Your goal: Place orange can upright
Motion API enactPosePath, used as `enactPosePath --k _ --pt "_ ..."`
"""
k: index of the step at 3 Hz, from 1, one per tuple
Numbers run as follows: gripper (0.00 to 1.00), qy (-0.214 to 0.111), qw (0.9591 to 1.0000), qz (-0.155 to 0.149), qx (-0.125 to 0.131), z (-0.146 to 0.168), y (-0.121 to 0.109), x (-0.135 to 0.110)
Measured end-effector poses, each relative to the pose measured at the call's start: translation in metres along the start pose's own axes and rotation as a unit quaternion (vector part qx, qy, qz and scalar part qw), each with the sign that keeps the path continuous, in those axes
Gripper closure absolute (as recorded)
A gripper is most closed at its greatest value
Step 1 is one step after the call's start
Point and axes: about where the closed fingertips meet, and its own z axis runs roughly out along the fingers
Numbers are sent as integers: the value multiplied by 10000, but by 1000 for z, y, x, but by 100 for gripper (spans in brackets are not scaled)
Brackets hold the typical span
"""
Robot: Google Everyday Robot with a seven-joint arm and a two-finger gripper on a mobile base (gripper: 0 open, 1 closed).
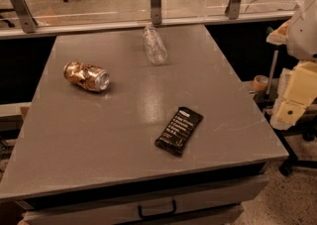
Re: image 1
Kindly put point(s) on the left metal barrier bracket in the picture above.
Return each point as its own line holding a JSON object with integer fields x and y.
{"x": 27, "y": 21}

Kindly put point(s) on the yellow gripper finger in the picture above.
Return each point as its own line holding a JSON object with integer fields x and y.
{"x": 297, "y": 89}

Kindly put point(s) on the crushed orange soda can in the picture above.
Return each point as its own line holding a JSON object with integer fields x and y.
{"x": 88, "y": 76}

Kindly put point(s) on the roll of tan tape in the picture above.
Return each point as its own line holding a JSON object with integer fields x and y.
{"x": 260, "y": 82}

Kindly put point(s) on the clear plastic water bottle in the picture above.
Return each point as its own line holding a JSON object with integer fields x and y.
{"x": 155, "y": 48}

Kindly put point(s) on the middle metal barrier bracket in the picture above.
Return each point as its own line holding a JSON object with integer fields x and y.
{"x": 156, "y": 11}

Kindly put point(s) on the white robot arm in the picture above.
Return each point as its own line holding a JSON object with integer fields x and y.
{"x": 299, "y": 34}

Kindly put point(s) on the black snack bar wrapper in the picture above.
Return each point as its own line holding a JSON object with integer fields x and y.
{"x": 178, "y": 131}

